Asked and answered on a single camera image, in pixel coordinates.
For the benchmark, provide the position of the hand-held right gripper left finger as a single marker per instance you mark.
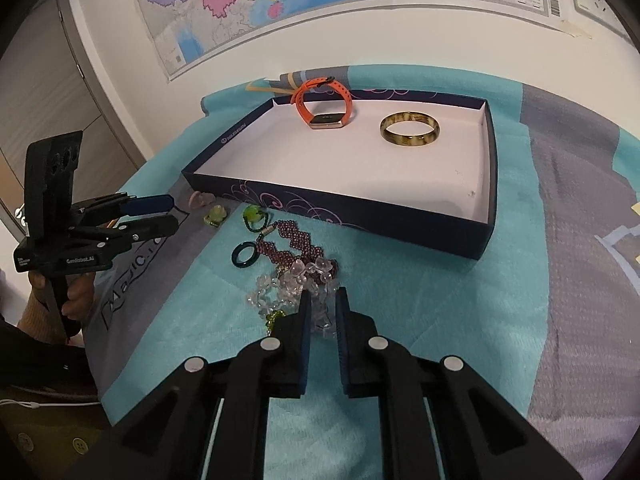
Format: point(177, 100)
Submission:
point(304, 345)

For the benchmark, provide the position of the dark blue shallow box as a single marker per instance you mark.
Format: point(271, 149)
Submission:
point(350, 160)

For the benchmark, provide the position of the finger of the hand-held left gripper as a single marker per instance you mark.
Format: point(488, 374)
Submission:
point(150, 227)
point(150, 203)

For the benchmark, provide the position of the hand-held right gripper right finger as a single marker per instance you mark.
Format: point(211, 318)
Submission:
point(342, 345)

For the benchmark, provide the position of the olive green bead charm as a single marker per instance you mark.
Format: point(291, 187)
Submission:
point(273, 318)

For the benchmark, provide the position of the orange smart watch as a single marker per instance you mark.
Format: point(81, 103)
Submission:
point(327, 121)

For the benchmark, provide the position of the person's left hand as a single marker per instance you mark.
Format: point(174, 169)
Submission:
point(80, 297)

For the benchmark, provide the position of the grey cabinet door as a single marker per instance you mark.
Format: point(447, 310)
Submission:
point(45, 85)

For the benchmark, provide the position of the amber bangle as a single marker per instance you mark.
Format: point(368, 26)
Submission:
point(400, 141)

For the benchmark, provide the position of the piece of tape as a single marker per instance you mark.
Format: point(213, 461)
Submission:
point(575, 30)

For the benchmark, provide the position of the pink heart stone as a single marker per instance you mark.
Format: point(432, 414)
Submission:
point(197, 201)

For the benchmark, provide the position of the person's dark jacket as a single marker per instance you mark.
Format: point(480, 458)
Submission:
point(35, 435)

